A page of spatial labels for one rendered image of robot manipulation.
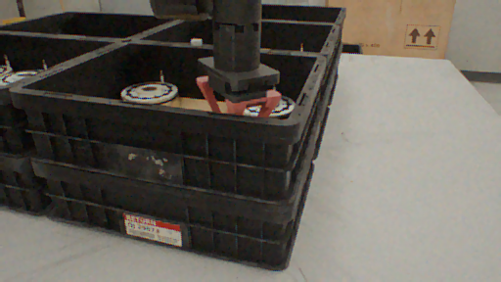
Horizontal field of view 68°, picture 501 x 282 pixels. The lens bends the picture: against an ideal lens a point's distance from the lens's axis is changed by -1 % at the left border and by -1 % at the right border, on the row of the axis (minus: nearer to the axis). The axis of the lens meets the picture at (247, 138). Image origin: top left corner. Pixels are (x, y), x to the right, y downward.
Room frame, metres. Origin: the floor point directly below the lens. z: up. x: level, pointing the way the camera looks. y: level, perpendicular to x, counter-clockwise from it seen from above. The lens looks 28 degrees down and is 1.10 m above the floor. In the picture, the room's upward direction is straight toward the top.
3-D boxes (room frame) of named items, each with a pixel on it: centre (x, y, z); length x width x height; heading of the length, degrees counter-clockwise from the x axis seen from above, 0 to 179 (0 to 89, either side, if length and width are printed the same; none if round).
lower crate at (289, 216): (0.55, 0.09, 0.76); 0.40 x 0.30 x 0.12; 73
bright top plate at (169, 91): (0.65, 0.18, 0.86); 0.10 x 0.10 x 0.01
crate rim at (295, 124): (0.55, 0.09, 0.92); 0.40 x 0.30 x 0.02; 73
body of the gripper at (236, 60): (0.45, 0.01, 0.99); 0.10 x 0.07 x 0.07; 31
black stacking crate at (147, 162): (0.55, 0.09, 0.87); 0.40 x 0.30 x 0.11; 73
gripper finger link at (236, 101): (0.44, 0.01, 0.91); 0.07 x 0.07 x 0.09; 31
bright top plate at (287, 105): (0.58, -0.03, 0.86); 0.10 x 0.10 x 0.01
